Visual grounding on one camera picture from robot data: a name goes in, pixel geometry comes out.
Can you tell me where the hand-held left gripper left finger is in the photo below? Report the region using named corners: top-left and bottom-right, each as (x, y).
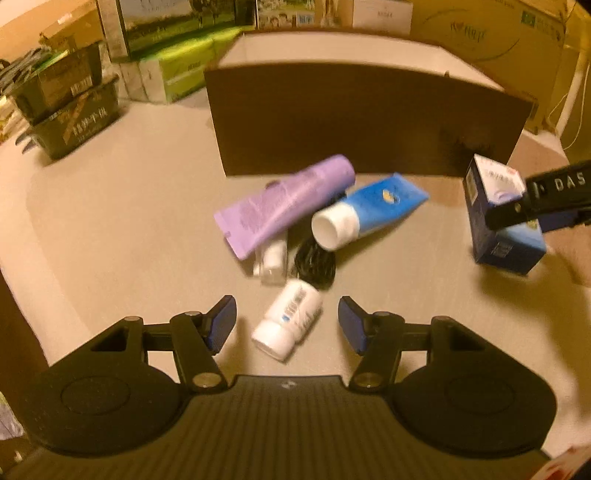
top-left (51, 295), bottom-right (238, 393)

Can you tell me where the red white packet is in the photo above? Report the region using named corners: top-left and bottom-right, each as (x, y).
top-left (539, 443), bottom-right (591, 480)

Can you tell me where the purple tube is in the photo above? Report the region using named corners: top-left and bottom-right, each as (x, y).
top-left (213, 154), bottom-right (356, 262)

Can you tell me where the green tissue pack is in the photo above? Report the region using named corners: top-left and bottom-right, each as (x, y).
top-left (137, 39), bottom-right (223, 103)
top-left (203, 25), bottom-right (246, 52)

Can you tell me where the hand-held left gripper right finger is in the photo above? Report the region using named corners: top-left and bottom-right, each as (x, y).
top-left (338, 295), bottom-right (525, 393)

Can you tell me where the black cable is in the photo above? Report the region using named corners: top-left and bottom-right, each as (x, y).
top-left (293, 231), bottom-right (339, 291)

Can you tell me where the blue white medicine box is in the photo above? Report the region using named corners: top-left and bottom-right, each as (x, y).
top-left (464, 154), bottom-right (548, 276)

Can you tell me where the white pill bottle blue label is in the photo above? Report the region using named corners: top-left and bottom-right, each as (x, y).
top-left (251, 279), bottom-right (323, 361)

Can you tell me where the blue milk carton box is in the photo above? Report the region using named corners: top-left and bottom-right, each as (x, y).
top-left (256, 0), bottom-right (354, 29)

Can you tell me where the green white packet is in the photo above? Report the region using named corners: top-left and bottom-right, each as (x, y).
top-left (30, 46), bottom-right (71, 71)

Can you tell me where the white square box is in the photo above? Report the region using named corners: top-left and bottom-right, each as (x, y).
top-left (353, 0), bottom-right (414, 36)

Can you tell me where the small clear white bottle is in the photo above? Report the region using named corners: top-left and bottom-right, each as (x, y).
top-left (252, 230), bottom-right (290, 285)

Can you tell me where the brown cardboard box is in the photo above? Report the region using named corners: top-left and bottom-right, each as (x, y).
top-left (204, 28), bottom-right (541, 179)

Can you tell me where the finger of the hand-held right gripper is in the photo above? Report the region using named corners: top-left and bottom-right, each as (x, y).
top-left (485, 196), bottom-right (543, 232)

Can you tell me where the milk carton box with cows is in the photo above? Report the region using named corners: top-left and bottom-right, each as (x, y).
top-left (115, 0), bottom-right (197, 61)

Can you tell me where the blue toothpaste tube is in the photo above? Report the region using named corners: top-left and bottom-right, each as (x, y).
top-left (311, 173), bottom-right (430, 252)

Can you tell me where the large tan cardboard box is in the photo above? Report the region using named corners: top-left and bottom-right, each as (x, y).
top-left (410, 0), bottom-right (570, 136)

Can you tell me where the small tan cardboard box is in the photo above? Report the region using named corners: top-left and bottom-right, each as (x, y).
top-left (39, 9), bottom-right (105, 52)

